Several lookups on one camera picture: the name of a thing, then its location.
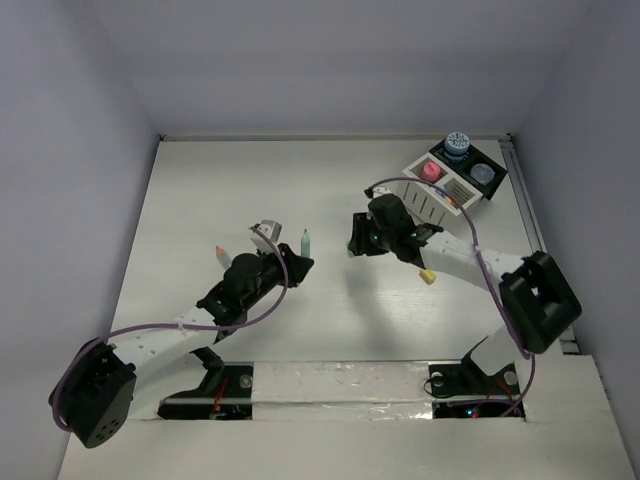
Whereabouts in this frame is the yellow cap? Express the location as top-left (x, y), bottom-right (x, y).
top-left (419, 269), bottom-right (436, 285)

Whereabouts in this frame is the green marker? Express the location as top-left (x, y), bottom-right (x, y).
top-left (300, 229), bottom-right (311, 258)

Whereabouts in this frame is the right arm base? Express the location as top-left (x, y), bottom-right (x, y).
top-left (422, 342), bottom-right (526, 419)

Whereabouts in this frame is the black and white organizer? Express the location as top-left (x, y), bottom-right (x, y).
top-left (395, 137), bottom-right (507, 230)

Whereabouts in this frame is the clear jar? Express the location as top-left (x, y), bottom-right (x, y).
top-left (470, 163), bottom-right (496, 185)

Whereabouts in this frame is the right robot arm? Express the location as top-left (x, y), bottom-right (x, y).
top-left (348, 193), bottom-right (582, 392)

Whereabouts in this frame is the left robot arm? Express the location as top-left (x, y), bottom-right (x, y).
top-left (49, 243), bottom-right (314, 449)

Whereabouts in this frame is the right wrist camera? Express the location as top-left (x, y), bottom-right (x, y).
top-left (364, 185), bottom-right (393, 200)

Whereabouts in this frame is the pink cap bottle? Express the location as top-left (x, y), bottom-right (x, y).
top-left (420, 161), bottom-right (442, 184)

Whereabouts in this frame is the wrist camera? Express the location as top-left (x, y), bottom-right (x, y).
top-left (364, 185), bottom-right (393, 200)
top-left (250, 219), bottom-right (282, 253)

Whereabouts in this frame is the blue lid jar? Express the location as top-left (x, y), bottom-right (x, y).
top-left (443, 132), bottom-right (471, 162)

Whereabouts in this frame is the foil tape strip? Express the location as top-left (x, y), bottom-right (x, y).
top-left (251, 361), bottom-right (433, 422)

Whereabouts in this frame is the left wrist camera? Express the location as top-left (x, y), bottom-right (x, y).
top-left (250, 219), bottom-right (282, 253)

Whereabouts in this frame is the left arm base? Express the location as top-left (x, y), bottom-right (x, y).
top-left (157, 347), bottom-right (254, 420)

